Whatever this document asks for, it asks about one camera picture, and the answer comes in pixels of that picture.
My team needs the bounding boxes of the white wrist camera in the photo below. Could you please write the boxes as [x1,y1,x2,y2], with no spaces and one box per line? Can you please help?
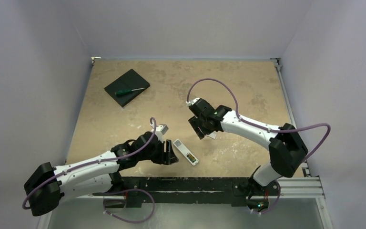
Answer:
[186,97,200,107]
[153,124,169,142]

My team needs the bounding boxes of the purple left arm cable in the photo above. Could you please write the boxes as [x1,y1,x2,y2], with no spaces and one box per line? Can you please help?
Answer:
[22,117,157,210]

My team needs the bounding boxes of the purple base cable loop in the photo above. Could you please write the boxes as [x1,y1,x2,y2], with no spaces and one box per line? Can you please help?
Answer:
[102,188,155,224]

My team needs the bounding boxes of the white remote control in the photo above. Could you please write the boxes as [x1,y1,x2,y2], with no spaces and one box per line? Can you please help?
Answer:
[173,139,199,166]

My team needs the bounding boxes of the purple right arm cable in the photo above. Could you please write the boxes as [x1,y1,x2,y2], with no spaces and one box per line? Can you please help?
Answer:
[186,78,331,163]

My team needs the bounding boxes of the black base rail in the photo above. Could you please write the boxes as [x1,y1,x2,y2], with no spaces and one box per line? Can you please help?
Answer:
[105,177,280,208]

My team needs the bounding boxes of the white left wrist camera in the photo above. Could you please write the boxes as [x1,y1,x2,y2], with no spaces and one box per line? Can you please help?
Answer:
[153,124,169,142]

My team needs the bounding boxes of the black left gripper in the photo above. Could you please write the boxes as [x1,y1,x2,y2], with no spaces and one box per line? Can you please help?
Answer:
[138,138,177,164]

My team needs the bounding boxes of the white battery cover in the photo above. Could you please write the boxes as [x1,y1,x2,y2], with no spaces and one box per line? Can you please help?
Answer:
[206,132,217,139]

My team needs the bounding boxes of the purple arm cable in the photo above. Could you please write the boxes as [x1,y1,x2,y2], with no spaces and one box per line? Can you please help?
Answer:
[186,78,331,163]
[22,117,157,210]

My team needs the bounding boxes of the green handled screwdriver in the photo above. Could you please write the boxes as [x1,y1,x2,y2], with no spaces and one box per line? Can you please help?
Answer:
[115,87,146,96]

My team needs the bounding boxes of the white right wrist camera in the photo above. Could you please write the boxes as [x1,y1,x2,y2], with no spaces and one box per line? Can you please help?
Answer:
[186,97,200,107]

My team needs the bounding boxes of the black foam block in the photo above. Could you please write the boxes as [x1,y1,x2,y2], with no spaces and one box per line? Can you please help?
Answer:
[104,69,150,107]

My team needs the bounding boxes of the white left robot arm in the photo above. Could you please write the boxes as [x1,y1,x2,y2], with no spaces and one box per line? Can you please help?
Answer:
[23,132,179,217]

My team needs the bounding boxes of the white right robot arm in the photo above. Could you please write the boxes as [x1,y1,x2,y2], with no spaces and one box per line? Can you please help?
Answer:
[186,98,308,194]

